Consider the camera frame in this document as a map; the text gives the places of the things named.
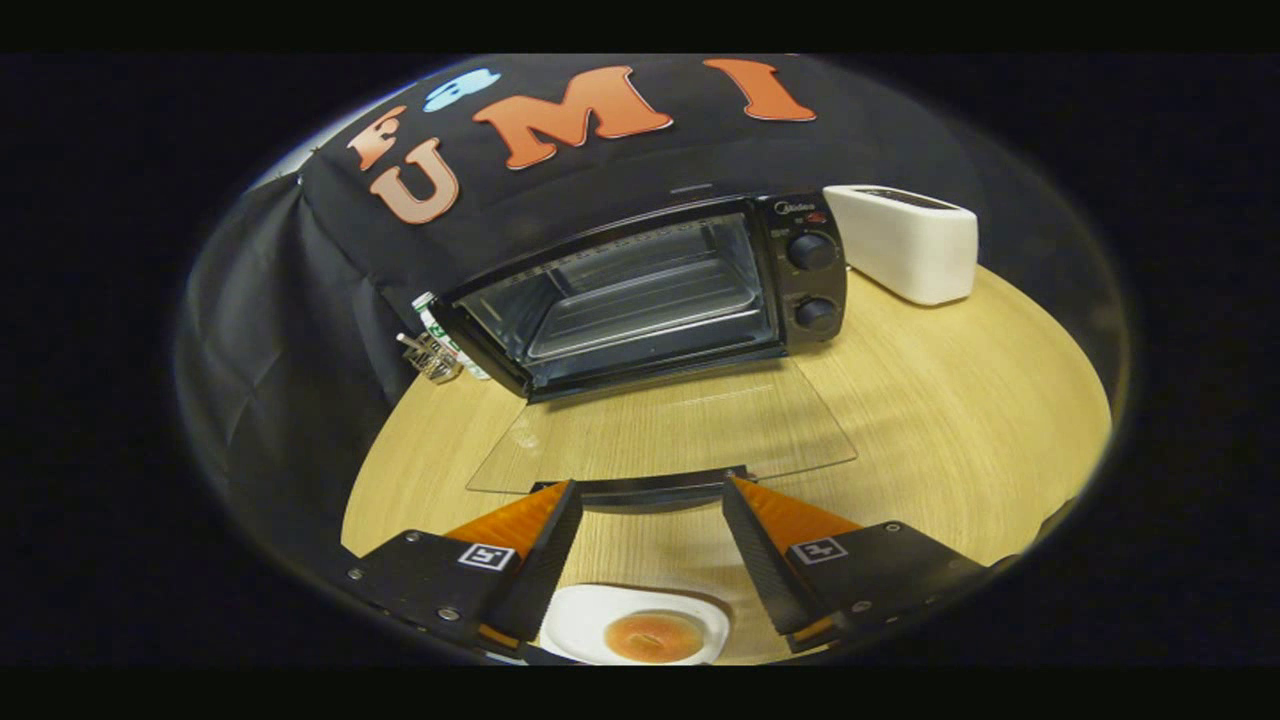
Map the black toaster oven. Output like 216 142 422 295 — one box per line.
430 192 859 513

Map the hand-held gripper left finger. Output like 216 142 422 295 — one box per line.
345 480 584 651

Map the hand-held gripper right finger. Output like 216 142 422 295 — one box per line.
722 475 991 653

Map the glazed brown bagel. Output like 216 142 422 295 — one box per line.
603 612 705 664

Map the small metal wire holder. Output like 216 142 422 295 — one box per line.
397 330 464 385

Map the white pop-up toaster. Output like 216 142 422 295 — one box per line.
822 185 979 306

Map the green and white box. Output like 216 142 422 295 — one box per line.
412 292 491 381

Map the white plate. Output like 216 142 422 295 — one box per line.
540 584 731 666

